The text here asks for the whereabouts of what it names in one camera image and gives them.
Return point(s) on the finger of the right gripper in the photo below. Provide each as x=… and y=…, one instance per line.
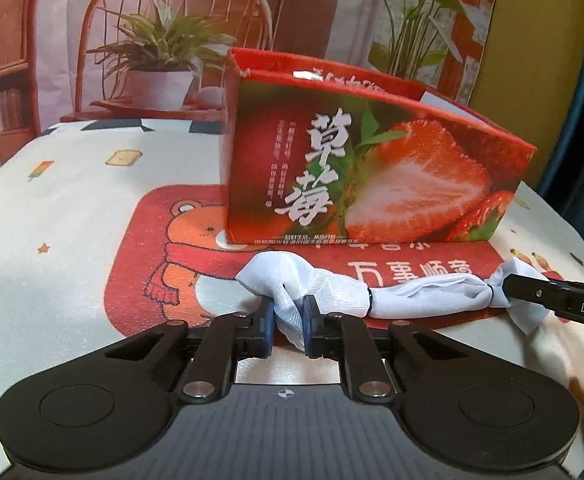
x=520, y=290
x=562, y=284

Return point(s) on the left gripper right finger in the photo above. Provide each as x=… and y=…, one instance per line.
x=346, y=340

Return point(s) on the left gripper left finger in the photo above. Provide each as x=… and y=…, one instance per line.
x=229, y=339

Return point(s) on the white sock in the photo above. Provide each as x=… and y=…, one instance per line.
x=287, y=278

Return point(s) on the printed living room backdrop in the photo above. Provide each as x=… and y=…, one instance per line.
x=68, y=60

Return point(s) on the red strawberry cardboard box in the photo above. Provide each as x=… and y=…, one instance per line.
x=318, y=152

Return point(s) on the cartoon print table cloth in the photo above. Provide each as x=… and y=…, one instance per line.
x=86, y=213

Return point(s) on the yellow wooden board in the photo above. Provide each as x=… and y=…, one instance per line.
x=529, y=71

